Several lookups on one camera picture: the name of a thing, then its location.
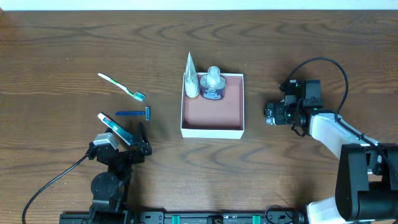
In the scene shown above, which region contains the white box with pink interior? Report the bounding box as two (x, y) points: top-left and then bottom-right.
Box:
(180, 73), (245, 139)

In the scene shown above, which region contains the white cosmetic tube gold cap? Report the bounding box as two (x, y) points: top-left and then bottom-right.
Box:
(184, 53), (200, 98)

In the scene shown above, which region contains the blue foam soap pump bottle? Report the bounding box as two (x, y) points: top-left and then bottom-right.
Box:
(200, 66), (226, 100)

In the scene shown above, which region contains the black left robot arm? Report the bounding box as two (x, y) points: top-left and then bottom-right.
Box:
(86, 123), (152, 224)

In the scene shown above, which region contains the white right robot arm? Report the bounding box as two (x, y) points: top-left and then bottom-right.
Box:
(264, 99), (397, 223)

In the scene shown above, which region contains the teal toothpaste tube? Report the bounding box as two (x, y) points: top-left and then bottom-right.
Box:
(97, 113), (134, 146)

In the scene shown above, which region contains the blue disposable razor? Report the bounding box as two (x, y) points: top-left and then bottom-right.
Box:
(115, 106), (150, 121)

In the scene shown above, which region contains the green white toothbrush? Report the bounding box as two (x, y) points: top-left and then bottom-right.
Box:
(98, 73), (145, 102)

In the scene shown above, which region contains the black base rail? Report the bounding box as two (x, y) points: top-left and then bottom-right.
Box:
(59, 210), (307, 224)

